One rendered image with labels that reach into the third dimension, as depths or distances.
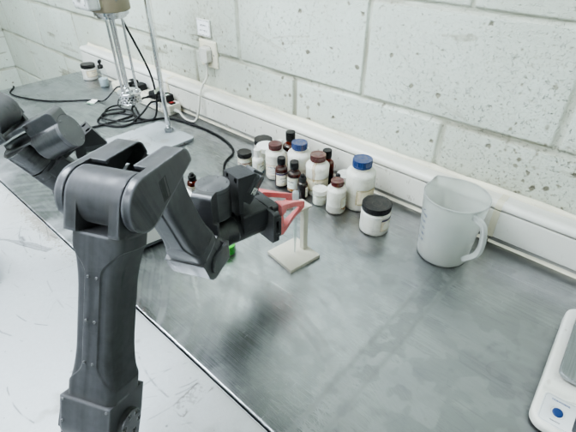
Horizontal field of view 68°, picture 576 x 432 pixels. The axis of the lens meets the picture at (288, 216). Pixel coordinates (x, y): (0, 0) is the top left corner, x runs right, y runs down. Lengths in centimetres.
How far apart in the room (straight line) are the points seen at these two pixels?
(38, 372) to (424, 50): 95
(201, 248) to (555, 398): 56
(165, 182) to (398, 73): 70
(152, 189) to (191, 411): 37
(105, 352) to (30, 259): 57
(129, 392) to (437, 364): 48
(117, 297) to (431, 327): 55
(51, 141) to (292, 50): 69
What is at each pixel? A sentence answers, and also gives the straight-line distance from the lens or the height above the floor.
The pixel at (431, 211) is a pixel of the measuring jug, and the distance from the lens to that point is 88.
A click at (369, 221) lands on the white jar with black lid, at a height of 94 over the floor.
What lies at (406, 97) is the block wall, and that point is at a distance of 106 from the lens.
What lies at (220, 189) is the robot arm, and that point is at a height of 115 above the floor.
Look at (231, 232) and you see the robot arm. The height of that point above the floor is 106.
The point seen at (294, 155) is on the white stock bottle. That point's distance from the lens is 112.
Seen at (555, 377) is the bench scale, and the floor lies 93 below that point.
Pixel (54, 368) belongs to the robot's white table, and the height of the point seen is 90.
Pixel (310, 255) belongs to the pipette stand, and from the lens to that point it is 91.
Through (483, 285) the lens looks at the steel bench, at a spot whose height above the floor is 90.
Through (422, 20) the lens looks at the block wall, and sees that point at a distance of 102.
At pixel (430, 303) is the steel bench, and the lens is 87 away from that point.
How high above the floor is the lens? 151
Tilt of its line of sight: 36 degrees down
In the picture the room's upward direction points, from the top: straight up
